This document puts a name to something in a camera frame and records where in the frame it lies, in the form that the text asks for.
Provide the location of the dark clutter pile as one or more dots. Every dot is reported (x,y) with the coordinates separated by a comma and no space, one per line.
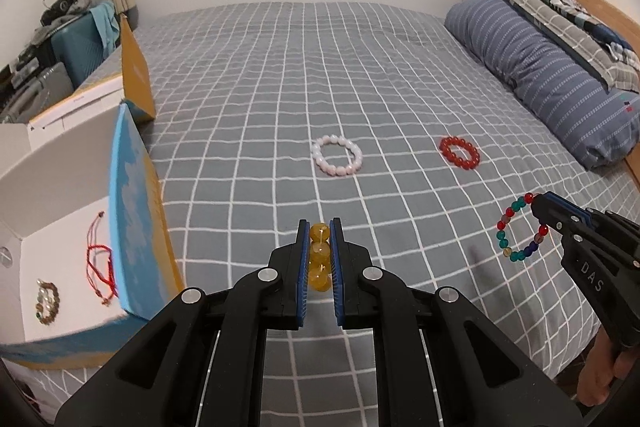
(30,64)

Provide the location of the blue striped pillow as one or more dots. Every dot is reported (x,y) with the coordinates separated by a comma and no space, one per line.
(525,57)

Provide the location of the teal cloth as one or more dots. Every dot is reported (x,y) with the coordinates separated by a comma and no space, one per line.
(105,22)

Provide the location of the teal suitcase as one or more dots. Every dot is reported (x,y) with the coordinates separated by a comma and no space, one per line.
(80,47)

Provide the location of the blue yellow cardboard box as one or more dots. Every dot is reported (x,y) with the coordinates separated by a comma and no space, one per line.
(135,217)

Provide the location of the grey suitcase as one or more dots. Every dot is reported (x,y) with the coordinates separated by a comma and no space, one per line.
(40,92)

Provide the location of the dark grey bag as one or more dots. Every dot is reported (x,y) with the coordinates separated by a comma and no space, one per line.
(62,7)

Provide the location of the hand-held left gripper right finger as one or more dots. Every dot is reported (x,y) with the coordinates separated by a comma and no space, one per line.
(339,267)

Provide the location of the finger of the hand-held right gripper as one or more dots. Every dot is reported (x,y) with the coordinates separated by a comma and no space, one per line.
(555,212)
(617,227)

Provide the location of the person's right hand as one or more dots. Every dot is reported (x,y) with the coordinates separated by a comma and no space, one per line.
(597,372)

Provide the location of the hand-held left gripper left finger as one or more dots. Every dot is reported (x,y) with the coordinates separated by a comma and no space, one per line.
(301,267)

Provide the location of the folded plaid blanket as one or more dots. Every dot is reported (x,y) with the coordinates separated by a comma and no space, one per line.
(560,19)

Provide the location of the white orange cardboard box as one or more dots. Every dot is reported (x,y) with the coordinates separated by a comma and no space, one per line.
(137,72)

